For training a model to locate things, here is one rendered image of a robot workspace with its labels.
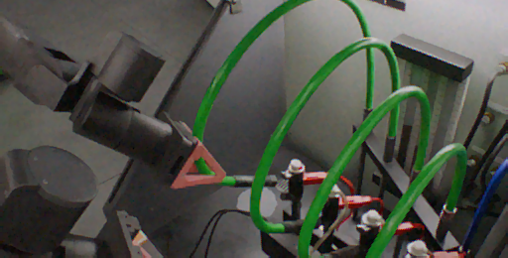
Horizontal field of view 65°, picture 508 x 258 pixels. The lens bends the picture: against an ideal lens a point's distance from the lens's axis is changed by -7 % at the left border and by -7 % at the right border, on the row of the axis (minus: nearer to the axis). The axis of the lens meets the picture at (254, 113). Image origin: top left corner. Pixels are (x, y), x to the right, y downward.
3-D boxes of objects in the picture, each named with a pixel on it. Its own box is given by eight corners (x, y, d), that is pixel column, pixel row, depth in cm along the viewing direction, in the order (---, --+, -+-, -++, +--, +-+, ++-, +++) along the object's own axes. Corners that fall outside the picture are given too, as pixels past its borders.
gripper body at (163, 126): (173, 115, 58) (126, 90, 54) (196, 145, 49) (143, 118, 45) (149, 155, 58) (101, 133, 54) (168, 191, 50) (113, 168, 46)
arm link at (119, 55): (66, 90, 55) (21, 84, 47) (111, 17, 54) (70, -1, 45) (131, 143, 53) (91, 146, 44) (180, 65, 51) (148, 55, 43)
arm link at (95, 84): (63, 116, 49) (64, 136, 44) (91, 67, 49) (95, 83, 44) (112, 139, 53) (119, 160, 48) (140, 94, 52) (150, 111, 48)
